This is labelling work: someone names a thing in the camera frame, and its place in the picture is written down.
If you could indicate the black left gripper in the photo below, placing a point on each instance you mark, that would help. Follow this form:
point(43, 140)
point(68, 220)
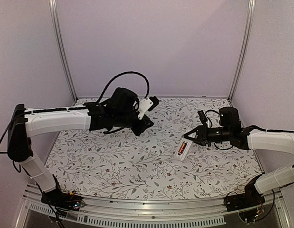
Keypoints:
point(144, 126)

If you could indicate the aluminium table edge rail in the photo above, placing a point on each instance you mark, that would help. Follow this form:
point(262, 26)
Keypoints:
point(100, 212)

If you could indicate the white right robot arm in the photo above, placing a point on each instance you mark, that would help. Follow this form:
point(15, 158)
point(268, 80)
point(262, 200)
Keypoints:
point(248, 138)

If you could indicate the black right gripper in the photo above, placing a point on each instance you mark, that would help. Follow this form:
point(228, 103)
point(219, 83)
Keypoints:
point(203, 135)

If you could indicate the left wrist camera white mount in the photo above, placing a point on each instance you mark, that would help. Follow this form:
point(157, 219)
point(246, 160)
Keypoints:
point(147, 104)

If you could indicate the floral patterned table mat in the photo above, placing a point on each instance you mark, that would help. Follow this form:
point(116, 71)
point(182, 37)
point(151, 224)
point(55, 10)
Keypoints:
point(124, 166)

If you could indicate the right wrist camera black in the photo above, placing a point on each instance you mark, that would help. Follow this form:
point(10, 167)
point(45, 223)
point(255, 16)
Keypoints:
point(202, 117)

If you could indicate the orange AAA battery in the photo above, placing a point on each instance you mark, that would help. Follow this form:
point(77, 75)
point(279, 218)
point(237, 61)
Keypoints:
point(180, 149)

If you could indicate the left aluminium frame post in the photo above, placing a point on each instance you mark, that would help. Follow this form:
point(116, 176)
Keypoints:
point(61, 48)

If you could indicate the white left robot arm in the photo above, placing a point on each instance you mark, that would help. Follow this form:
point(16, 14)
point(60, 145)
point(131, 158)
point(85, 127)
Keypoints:
point(122, 110)

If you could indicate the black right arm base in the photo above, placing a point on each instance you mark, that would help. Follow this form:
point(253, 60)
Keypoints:
point(249, 198)

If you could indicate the aluminium frame post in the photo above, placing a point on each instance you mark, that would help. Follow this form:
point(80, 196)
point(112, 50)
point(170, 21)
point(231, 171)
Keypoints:
point(243, 49)
point(61, 48)

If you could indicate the right aluminium frame post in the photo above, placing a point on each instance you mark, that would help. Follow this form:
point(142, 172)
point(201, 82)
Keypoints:
point(243, 49)

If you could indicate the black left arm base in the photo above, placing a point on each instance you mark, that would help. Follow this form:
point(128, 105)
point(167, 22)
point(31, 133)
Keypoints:
point(63, 201)

